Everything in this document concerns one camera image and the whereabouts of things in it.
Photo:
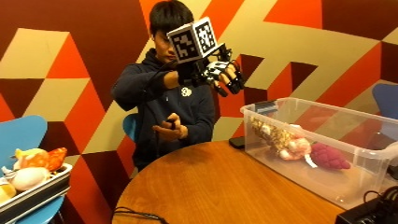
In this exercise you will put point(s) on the small black handheld device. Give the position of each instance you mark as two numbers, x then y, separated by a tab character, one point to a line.
172	123

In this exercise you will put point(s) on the person in navy hoodie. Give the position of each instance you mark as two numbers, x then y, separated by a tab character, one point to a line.
173	105

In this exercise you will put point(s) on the blue chair behind person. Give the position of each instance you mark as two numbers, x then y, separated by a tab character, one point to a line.
129	126

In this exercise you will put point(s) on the black phone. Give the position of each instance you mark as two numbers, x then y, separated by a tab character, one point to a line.
237	142

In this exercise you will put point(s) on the white cube with black markers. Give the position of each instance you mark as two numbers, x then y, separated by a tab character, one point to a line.
192	39

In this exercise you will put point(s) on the brown spotted soft toy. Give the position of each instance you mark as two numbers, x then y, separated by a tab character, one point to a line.
276	134

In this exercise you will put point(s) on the pink soft toy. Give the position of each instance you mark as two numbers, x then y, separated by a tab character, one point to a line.
294	149

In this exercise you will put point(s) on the clear plastic storage bin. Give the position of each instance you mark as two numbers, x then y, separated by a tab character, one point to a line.
318	149

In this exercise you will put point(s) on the magenta raspberry soft toy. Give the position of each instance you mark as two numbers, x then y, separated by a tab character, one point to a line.
328	157

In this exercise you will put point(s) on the orange soft toy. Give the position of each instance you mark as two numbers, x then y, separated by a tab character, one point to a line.
43	158

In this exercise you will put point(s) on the blue chair with rounded back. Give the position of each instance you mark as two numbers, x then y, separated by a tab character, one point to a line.
386	99

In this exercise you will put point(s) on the large blue chair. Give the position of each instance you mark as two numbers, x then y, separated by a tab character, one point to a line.
20	137

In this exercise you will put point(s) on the white round soft toy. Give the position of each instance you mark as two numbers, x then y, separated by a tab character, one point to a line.
28	178

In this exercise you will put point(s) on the white tray box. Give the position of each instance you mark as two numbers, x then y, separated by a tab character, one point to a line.
35	194

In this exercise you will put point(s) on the yellow soft toy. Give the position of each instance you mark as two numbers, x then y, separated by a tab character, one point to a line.
6	191

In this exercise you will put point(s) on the black box device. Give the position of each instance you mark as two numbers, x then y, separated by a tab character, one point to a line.
365	213

